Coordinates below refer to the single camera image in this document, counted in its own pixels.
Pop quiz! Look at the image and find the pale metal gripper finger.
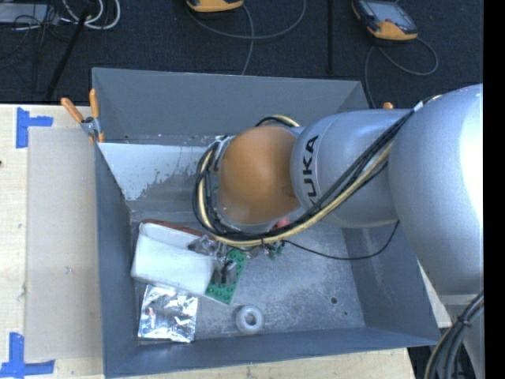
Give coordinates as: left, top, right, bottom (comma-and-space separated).
188, 235, 219, 257
215, 259, 238, 286

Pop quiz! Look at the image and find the dark green flat block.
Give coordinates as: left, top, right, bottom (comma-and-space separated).
204, 248, 249, 306

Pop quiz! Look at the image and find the white folded cloth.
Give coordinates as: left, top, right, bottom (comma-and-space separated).
130, 222, 217, 296

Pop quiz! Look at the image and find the grey metal bin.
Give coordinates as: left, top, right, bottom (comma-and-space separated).
91, 67, 442, 379

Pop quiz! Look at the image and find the silver foil packet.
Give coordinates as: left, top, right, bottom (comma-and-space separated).
137, 283, 199, 344

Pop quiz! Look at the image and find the brown cardboard board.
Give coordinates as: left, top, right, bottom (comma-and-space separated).
23, 126, 104, 366

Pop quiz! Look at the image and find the grey ring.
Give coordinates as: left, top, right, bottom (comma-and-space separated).
234, 305, 265, 336

